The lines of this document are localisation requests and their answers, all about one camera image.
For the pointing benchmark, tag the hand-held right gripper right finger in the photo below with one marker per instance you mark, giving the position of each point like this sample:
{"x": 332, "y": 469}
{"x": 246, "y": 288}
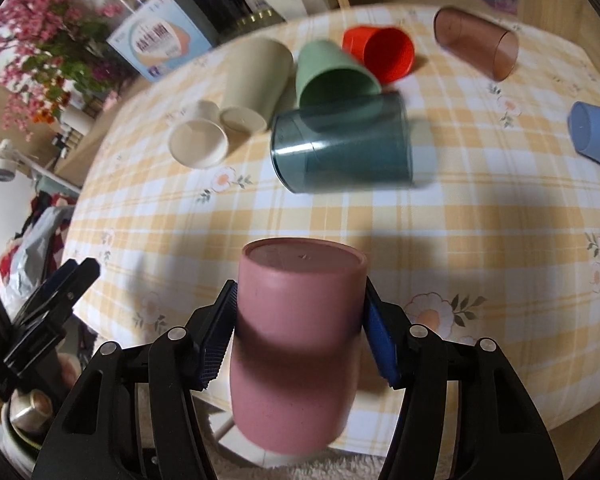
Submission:
{"x": 383, "y": 347}

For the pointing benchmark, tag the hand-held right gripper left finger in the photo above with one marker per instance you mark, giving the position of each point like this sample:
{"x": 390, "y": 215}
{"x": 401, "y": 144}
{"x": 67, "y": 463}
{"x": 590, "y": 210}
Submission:
{"x": 214, "y": 345}

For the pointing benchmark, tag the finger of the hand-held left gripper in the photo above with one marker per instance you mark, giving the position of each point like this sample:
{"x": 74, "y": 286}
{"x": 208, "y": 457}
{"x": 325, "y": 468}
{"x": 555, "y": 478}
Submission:
{"x": 60, "y": 292}

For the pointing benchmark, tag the pink cup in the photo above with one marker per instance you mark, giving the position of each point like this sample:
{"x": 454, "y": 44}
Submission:
{"x": 295, "y": 340}

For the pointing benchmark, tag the dark teal translucent cup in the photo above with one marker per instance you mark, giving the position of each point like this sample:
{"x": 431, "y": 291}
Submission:
{"x": 345, "y": 147}

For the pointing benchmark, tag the small white cup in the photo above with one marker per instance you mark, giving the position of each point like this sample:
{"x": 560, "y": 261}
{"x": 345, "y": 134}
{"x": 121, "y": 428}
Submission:
{"x": 197, "y": 140}

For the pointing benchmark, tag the beige cup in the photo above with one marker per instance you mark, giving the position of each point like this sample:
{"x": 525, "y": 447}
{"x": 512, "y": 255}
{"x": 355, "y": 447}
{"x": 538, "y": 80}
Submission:
{"x": 255, "y": 80}

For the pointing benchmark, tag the green cup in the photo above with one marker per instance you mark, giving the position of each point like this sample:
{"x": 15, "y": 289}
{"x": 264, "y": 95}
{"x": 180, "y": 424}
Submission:
{"x": 332, "y": 77}

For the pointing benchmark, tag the red cup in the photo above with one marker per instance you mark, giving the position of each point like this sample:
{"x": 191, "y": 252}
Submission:
{"x": 382, "y": 52}

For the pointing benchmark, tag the blue cup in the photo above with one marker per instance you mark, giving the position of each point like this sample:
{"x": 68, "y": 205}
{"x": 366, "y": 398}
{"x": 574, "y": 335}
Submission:
{"x": 595, "y": 132}

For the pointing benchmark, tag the brown translucent cup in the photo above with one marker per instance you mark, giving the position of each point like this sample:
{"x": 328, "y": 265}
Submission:
{"x": 475, "y": 42}

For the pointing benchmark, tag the grey plastic bag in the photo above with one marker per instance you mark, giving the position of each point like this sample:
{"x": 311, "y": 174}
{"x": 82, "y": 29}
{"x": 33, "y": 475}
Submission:
{"x": 35, "y": 255}

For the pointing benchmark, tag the white desk fan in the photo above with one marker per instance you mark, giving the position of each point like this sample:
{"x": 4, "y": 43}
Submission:
{"x": 2, "y": 162}

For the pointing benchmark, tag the yellow checked tablecloth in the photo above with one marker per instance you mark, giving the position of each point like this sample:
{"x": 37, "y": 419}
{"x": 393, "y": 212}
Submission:
{"x": 480, "y": 240}

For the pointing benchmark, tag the pink artificial flowers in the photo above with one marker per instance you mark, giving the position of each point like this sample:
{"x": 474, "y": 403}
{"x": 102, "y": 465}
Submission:
{"x": 40, "y": 60}

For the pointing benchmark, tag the blue and white carton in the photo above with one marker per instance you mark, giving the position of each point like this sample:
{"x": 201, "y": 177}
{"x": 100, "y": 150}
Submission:
{"x": 162, "y": 42}

